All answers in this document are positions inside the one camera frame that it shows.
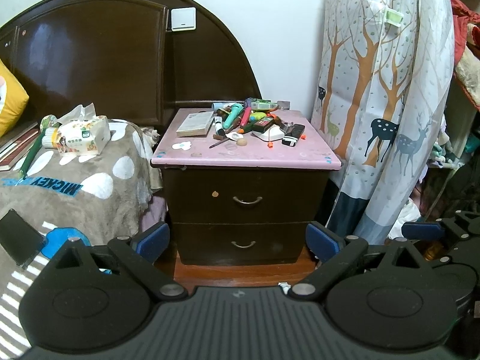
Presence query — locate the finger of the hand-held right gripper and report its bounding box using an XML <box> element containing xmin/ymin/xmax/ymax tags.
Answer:
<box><xmin>402</xmin><ymin>210</ymin><xmax>480</xmax><ymax>244</ymax></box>

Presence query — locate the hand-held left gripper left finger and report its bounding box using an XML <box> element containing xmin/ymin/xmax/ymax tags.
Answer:
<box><xmin>49</xmin><ymin>222</ymin><xmax>189</xmax><ymax>301</ymax></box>

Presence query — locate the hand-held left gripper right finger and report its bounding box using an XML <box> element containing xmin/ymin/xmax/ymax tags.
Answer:
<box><xmin>290</xmin><ymin>222</ymin><xmax>428</xmax><ymax>302</ymax></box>

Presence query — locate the purple bed sheet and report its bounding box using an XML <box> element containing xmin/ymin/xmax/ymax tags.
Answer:
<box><xmin>140</xmin><ymin>195</ymin><xmax>169</xmax><ymax>237</ymax></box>

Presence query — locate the grey spotted blanket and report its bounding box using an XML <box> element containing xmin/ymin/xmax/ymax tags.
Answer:
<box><xmin>0</xmin><ymin>118</ymin><xmax>164</xmax><ymax>346</ymax></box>

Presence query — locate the dark nightstand with pink top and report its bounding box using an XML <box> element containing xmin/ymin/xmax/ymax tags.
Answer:
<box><xmin>150</xmin><ymin>109</ymin><xmax>343</xmax><ymax>267</ymax></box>

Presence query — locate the white plastic device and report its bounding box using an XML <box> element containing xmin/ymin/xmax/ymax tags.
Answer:
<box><xmin>252</xmin><ymin>124</ymin><xmax>286</xmax><ymax>142</ymax></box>

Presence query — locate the beige flat box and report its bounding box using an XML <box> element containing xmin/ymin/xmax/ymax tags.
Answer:
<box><xmin>175</xmin><ymin>111</ymin><xmax>214</xmax><ymax>138</ymax></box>

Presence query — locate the white tissue pack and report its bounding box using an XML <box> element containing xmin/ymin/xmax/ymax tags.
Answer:
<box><xmin>56</xmin><ymin>103</ymin><xmax>111</xmax><ymax>157</ymax></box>

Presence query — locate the green and black gadget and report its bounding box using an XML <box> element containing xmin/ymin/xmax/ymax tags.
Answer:
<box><xmin>252</xmin><ymin>117</ymin><xmax>274</xmax><ymax>133</ymax></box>

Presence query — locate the tree and deer printed cover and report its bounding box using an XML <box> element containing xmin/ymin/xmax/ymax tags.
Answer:
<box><xmin>309</xmin><ymin>0</ymin><xmax>456</xmax><ymax>246</ymax></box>

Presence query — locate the black flat phone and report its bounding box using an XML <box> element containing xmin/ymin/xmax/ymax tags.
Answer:
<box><xmin>0</xmin><ymin>208</ymin><xmax>47</xmax><ymax>269</ymax></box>

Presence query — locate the cotton swab jar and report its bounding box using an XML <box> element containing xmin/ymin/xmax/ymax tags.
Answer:
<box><xmin>39</xmin><ymin>127</ymin><xmax>62</xmax><ymax>149</ymax></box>

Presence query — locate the green packet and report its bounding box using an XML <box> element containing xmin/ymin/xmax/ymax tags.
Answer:
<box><xmin>245</xmin><ymin>98</ymin><xmax>278</xmax><ymax>110</ymax></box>

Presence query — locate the green stick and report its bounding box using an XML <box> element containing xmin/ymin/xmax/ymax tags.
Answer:
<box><xmin>19</xmin><ymin>129</ymin><xmax>47</xmax><ymax>181</ymax></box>

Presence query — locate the dark wooden headboard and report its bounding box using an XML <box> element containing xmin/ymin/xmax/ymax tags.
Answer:
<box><xmin>0</xmin><ymin>0</ymin><xmax>263</xmax><ymax>133</ymax></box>

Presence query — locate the red fleece cloth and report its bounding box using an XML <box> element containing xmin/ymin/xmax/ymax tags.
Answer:
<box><xmin>448</xmin><ymin>0</ymin><xmax>480</xmax><ymax>107</ymax></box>

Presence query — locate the yellow pillow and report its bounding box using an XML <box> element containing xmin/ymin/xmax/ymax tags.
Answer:
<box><xmin>0</xmin><ymin>60</ymin><xmax>30</xmax><ymax>137</ymax></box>

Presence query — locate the green tag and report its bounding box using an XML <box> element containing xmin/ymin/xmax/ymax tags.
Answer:
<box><xmin>384</xmin><ymin>7</ymin><xmax>404</xmax><ymax>27</ymax></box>

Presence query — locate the white wall switch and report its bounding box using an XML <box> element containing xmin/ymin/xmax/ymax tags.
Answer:
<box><xmin>169</xmin><ymin>7</ymin><xmax>197</xmax><ymax>31</ymax></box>

